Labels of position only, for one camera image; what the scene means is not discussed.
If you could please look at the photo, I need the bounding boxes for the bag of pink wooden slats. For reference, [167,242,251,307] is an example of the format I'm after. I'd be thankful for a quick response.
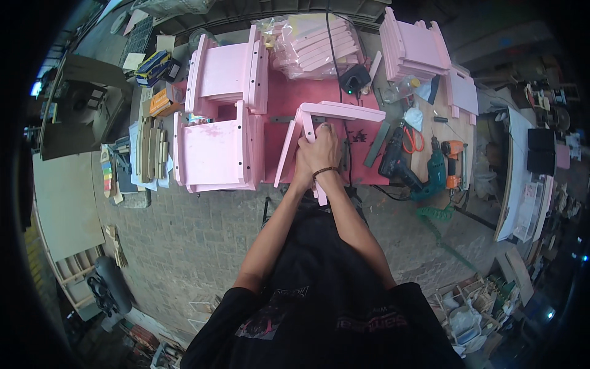
[262,13,369,80]

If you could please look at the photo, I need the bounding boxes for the pink wooden panel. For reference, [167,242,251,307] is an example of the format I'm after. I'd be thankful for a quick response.
[444,65,480,126]

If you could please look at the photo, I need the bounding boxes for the stack of pink wooden panels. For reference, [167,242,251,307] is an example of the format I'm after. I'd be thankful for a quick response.
[378,6,453,85]

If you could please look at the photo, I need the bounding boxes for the person's left hand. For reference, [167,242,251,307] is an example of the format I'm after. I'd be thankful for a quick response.
[292,149,315,185]

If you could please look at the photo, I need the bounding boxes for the black cordless drill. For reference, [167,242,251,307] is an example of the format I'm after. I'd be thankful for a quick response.
[377,124,425,192]

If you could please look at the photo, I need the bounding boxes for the person's right hand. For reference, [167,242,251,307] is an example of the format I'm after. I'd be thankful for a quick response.
[297,123,343,176]

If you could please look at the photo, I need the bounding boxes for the clear plastic bottle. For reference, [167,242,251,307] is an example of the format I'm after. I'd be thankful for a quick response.
[382,76,421,105]

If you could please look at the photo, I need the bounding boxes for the white board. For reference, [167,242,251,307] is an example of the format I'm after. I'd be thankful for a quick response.
[494,107,536,243]

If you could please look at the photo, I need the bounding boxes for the pink wooden stool assembly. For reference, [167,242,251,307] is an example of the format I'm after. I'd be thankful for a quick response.
[172,101,266,194]
[184,25,270,117]

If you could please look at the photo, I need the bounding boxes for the green coiled hose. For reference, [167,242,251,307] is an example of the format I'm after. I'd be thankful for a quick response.
[415,202,480,273]

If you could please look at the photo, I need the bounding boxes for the orange scissors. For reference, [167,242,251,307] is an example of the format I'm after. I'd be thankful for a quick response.
[402,125,425,155]

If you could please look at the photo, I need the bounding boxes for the cluttered crate of wooden parts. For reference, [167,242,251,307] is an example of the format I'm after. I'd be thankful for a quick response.
[431,272,524,358]

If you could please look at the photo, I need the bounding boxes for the person's body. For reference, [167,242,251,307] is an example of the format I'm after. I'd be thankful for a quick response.
[180,194,466,369]

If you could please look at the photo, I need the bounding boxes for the stack of plain wooden pieces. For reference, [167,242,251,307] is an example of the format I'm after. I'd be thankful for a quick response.
[135,115,170,184]

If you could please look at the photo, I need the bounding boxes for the blue yellow box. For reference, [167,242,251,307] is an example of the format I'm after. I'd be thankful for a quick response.
[134,49,173,89]

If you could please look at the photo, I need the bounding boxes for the cluttered shelf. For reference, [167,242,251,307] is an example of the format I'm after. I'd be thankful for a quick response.
[523,55,584,194]

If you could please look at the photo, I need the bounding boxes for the large plain wooden board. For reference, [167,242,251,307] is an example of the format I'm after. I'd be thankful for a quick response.
[32,151,107,264]

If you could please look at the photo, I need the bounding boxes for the black seat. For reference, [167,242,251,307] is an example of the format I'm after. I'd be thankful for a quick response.
[87,256,133,318]

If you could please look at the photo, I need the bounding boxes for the grey metal bar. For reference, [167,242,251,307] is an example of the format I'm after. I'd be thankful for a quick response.
[363,120,392,169]

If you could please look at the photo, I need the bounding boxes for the pink wooden frame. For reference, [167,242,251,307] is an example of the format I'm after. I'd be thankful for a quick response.
[274,101,387,207]

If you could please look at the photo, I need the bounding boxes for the teal electric drill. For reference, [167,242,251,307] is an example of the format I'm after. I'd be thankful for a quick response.
[411,136,448,202]

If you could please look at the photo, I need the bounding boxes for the orange nail gun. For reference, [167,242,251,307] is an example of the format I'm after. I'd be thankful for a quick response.
[441,140,467,191]

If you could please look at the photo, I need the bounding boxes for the black cable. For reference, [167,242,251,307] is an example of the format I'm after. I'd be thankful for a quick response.
[325,0,355,187]

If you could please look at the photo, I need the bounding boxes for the black charger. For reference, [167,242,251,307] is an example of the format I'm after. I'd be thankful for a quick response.
[340,64,372,96]

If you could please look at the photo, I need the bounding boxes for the white face mask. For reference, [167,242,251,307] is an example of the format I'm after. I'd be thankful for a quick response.
[403,106,424,133]

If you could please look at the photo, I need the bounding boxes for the colourful striped wooden piece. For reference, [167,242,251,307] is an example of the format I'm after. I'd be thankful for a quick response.
[100,145,116,199]

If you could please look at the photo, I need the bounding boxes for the orange box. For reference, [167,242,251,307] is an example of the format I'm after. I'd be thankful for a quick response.
[148,83,185,119]

